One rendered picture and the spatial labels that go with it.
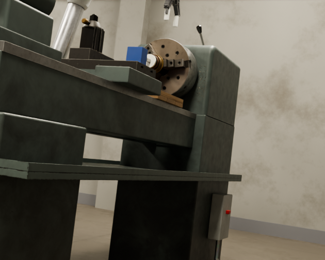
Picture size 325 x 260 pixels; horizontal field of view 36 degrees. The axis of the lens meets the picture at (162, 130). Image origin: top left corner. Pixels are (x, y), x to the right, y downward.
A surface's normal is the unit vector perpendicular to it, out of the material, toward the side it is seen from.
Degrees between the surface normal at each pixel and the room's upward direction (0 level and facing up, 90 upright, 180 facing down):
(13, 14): 90
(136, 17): 90
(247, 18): 90
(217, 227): 90
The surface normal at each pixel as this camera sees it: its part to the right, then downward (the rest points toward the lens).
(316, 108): -0.37, -0.10
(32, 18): 0.91, 0.08
